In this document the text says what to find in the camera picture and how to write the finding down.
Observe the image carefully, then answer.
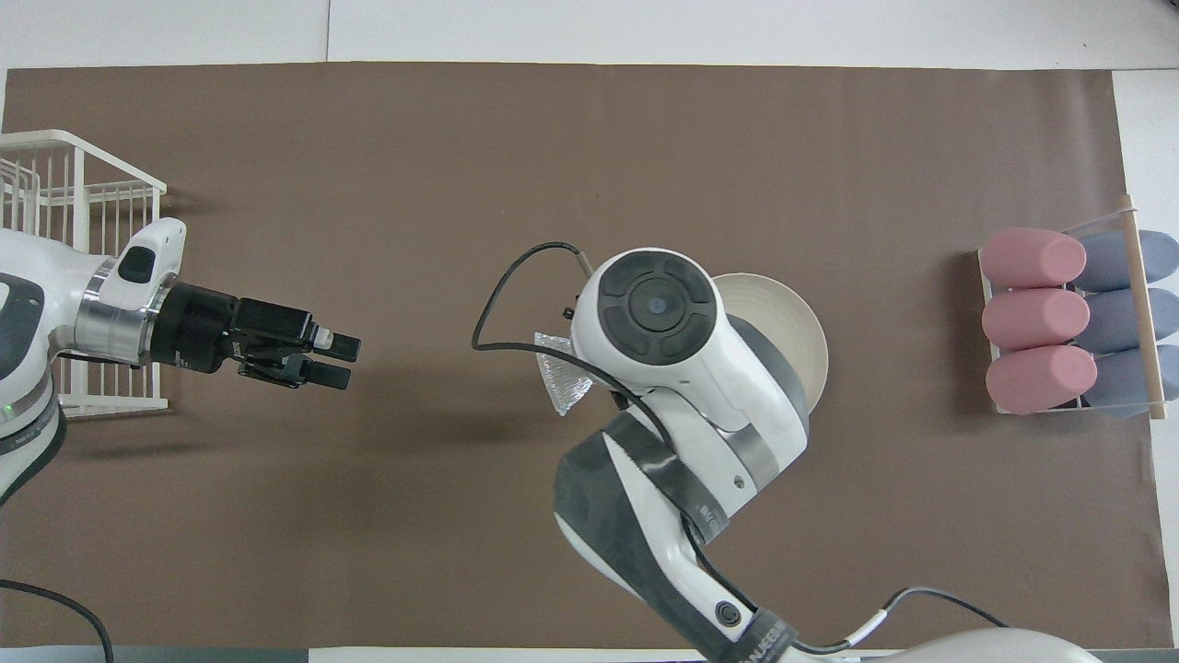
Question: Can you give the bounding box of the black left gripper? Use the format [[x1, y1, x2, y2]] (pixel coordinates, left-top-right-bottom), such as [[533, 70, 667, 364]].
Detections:
[[226, 298, 361, 389]]

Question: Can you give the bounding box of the brown paper table mat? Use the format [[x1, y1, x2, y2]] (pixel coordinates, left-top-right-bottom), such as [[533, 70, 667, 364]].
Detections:
[[0, 62, 1173, 651]]

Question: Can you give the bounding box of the cream round plate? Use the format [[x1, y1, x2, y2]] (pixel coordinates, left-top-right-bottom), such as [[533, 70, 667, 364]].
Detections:
[[714, 273, 829, 421]]

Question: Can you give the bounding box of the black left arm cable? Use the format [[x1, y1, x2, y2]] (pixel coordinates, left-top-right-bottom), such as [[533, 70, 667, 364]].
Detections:
[[0, 580, 113, 663]]

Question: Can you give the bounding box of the cup rack with wooden bar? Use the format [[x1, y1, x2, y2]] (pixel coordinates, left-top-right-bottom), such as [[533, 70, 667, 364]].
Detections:
[[976, 193, 1169, 422]]

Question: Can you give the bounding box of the pink plastic cup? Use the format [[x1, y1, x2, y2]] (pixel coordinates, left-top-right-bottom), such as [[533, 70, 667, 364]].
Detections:
[[979, 227, 1088, 289], [982, 288, 1091, 353], [986, 345, 1099, 416]]

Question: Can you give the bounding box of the clear plastic wrapper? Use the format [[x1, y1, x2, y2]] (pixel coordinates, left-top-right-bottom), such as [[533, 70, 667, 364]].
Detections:
[[534, 331, 597, 418]]

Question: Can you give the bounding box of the white wire dish rack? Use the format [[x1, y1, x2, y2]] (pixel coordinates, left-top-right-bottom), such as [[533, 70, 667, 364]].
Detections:
[[0, 129, 169, 421]]

